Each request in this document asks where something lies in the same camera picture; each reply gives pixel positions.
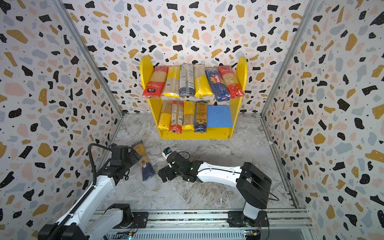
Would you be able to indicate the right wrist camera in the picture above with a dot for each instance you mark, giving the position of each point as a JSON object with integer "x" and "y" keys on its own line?
{"x": 166, "y": 152}

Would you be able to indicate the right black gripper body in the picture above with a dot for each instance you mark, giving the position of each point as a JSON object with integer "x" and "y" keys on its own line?
{"x": 167, "y": 172}

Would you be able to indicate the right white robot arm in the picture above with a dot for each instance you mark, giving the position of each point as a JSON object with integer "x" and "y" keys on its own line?
{"x": 250, "y": 181}

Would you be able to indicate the dark blue spaghetti bag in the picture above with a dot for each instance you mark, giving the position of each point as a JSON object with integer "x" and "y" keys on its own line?
{"x": 146, "y": 166}

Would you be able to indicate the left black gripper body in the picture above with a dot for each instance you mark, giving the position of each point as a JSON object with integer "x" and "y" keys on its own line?
{"x": 132, "y": 158}

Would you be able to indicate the clear white label spaghetti bag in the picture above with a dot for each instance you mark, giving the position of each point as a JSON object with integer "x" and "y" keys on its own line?
{"x": 187, "y": 81}

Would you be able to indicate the yellow Pastatime spaghetti bag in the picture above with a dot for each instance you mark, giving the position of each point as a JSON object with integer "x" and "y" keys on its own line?
{"x": 189, "y": 116}

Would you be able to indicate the blue Barilla spaghetti bag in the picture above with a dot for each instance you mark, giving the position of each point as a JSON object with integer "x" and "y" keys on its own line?
{"x": 217, "y": 84}

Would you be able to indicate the red clear spaghetti bag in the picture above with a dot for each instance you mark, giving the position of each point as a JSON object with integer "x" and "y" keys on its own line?
{"x": 177, "y": 117}

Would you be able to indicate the plain yellow spaghetti bag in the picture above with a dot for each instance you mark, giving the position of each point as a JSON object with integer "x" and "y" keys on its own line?
{"x": 172, "y": 86}

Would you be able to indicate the red spaghetti bag top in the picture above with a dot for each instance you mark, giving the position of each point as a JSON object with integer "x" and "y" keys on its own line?
{"x": 231, "y": 81}

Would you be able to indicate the red spaghetti bag black label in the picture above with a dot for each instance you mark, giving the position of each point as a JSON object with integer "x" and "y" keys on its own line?
{"x": 157, "y": 82}

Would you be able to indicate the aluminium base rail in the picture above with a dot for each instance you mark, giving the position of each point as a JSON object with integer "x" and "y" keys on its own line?
{"x": 271, "y": 224}

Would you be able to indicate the orange blue spaghetti bag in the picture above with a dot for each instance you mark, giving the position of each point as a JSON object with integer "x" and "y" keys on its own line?
{"x": 201, "y": 121}

